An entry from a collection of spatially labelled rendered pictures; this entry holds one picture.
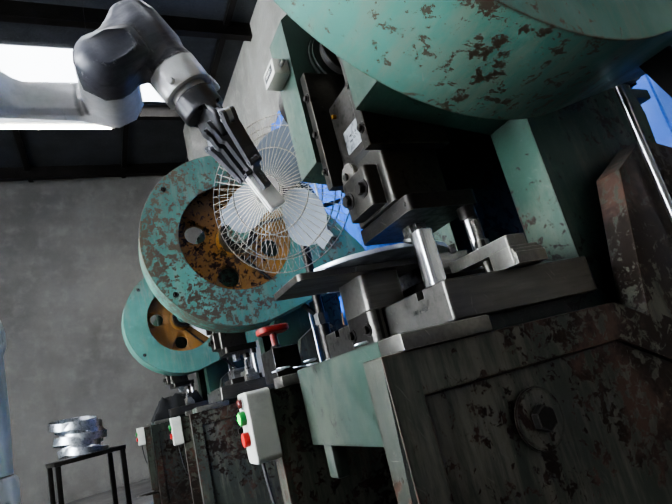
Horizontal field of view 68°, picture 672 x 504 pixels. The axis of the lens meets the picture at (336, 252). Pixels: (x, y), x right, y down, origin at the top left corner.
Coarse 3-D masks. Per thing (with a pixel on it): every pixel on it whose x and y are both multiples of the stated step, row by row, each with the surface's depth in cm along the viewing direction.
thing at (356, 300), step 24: (384, 264) 86; (408, 264) 88; (288, 288) 83; (312, 288) 87; (336, 288) 93; (360, 288) 86; (384, 288) 86; (360, 312) 87; (360, 336) 88; (384, 336) 83
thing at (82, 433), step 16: (96, 416) 325; (64, 432) 324; (80, 432) 330; (96, 432) 315; (64, 448) 315; (80, 448) 313; (96, 448) 318; (112, 448) 310; (48, 464) 309; (64, 464) 294; (112, 464) 339; (48, 480) 316; (112, 480) 336; (128, 480) 310; (112, 496) 335; (128, 496) 307
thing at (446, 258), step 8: (440, 256) 90; (448, 256) 91; (456, 256) 92; (448, 264) 90; (408, 272) 95; (416, 272) 93; (448, 272) 90; (400, 280) 98; (408, 280) 95; (416, 280) 93
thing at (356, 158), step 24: (336, 120) 107; (360, 144) 99; (360, 168) 94; (384, 168) 92; (408, 168) 94; (432, 168) 96; (360, 192) 93; (384, 192) 93; (408, 192) 92; (360, 216) 97
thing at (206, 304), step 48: (192, 192) 224; (144, 240) 210; (240, 240) 218; (192, 288) 210; (240, 288) 225; (240, 336) 251; (288, 336) 247; (240, 384) 229; (192, 432) 213; (240, 432) 217; (192, 480) 248; (240, 480) 213
